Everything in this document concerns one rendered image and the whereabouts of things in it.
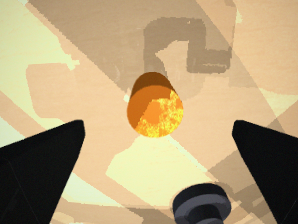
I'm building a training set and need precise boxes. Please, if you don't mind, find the orange knob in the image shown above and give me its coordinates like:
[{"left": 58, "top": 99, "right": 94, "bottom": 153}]
[{"left": 126, "top": 72, "right": 184, "bottom": 137}]

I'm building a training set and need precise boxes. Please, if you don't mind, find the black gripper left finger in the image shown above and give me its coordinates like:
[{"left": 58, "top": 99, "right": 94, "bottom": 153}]
[{"left": 0, "top": 120, "right": 85, "bottom": 224}]

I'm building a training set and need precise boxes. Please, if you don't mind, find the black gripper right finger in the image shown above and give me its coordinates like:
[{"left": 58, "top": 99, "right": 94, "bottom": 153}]
[{"left": 233, "top": 120, "right": 298, "bottom": 224}]

